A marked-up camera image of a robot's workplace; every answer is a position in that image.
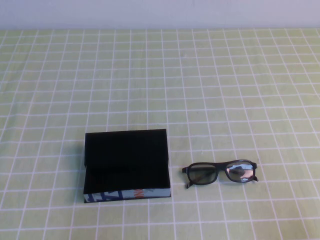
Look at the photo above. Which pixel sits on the black printed glasses case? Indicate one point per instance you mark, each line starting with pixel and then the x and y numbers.
pixel 125 155

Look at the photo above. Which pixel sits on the black framed glasses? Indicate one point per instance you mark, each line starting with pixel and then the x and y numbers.
pixel 221 166

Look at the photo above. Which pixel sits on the green white checkered tablecloth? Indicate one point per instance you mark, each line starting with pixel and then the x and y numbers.
pixel 160 75

